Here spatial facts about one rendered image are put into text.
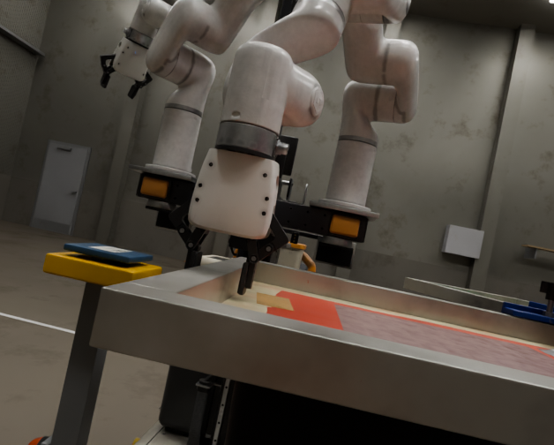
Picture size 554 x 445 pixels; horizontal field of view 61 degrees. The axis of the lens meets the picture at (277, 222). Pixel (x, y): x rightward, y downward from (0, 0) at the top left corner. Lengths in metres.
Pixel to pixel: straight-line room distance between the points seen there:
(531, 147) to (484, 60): 2.17
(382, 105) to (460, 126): 10.18
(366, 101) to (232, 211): 0.64
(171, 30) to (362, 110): 0.47
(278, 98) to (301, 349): 0.36
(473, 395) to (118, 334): 0.22
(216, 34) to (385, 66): 0.40
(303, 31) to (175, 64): 0.49
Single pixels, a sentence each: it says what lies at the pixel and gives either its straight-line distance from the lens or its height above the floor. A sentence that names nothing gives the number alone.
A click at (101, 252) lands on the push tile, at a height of 0.97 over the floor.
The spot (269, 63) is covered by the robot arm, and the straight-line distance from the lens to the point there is 0.58.
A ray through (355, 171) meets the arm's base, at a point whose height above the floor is 1.22.
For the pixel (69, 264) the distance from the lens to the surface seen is 0.72.
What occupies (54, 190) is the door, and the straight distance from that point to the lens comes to 12.60.
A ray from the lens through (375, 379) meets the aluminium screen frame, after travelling 0.30.
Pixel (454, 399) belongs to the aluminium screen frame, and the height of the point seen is 0.97.
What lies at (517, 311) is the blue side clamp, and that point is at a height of 1.00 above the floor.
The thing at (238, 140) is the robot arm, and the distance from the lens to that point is 0.56.
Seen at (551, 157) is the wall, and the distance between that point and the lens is 11.76.
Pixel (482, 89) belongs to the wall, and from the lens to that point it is 11.63.
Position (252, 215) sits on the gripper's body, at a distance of 0.56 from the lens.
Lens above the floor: 1.04
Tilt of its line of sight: 1 degrees up
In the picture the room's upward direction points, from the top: 12 degrees clockwise
